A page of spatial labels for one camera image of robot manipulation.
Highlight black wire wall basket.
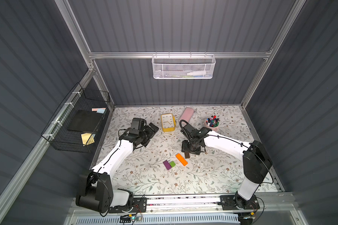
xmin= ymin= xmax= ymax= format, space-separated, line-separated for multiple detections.
xmin=41 ymin=83 xmax=111 ymax=153

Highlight orange building block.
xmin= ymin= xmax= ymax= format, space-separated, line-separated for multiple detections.
xmin=176 ymin=153 xmax=188 ymax=166

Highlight purple building block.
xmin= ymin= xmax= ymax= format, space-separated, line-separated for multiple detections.
xmin=163 ymin=160 xmax=172 ymax=170

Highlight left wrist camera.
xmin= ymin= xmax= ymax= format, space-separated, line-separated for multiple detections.
xmin=131 ymin=118 xmax=146 ymax=131

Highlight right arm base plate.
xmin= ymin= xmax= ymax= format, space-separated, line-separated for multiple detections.
xmin=218 ymin=194 xmax=261 ymax=211

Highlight black notebook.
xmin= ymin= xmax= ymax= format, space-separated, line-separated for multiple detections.
xmin=67 ymin=110 xmax=103 ymax=133

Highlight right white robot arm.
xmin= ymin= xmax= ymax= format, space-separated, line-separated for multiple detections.
xmin=179 ymin=120 xmax=272 ymax=202

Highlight pink pen cup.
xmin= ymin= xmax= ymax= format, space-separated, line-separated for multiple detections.
xmin=204 ymin=120 xmax=219 ymax=132

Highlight pink pencil case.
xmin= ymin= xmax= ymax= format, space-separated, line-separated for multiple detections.
xmin=179 ymin=107 xmax=194 ymax=122

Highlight white marker in basket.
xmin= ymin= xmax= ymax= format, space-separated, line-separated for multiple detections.
xmin=187 ymin=70 xmax=207 ymax=76

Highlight pastel sticky notes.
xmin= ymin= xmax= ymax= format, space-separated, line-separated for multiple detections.
xmin=92 ymin=108 xmax=106 ymax=114

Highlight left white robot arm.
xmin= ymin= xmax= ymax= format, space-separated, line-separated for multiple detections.
xmin=76 ymin=118 xmax=159 ymax=216

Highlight floral table mat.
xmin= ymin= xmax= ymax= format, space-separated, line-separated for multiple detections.
xmin=98 ymin=106 xmax=244 ymax=195

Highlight yellow sticky notes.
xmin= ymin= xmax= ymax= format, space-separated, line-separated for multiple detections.
xmin=81 ymin=133 xmax=95 ymax=146

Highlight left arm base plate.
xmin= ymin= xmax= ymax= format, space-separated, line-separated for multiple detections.
xmin=109 ymin=197 xmax=147 ymax=214

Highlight white wire mesh basket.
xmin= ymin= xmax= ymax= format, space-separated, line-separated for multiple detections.
xmin=151 ymin=53 xmax=216 ymax=79

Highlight small green circuit board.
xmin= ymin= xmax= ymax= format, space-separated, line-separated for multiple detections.
xmin=119 ymin=214 xmax=143 ymax=225

